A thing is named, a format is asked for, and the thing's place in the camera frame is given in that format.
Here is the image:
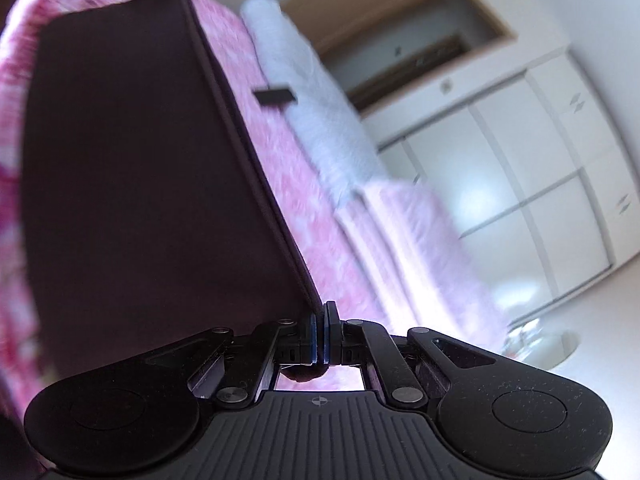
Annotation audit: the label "pink patterned blanket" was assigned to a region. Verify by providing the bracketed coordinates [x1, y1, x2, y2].
[0, 0, 506, 411]

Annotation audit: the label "black flat rectangular object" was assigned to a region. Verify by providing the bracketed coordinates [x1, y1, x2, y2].
[254, 87, 297, 109]

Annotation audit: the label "dark brown pants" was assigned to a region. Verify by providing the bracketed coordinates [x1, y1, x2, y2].
[20, 0, 331, 391]

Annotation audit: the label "white wardrobe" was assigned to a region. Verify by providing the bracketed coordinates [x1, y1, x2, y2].
[360, 45, 640, 306]

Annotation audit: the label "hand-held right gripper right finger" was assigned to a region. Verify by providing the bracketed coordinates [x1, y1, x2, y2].
[322, 301, 496, 408]

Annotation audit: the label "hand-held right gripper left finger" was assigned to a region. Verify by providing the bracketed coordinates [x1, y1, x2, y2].
[145, 312, 318, 408]

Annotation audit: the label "wooden cabinet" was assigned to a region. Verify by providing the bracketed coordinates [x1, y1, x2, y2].
[280, 0, 518, 116]

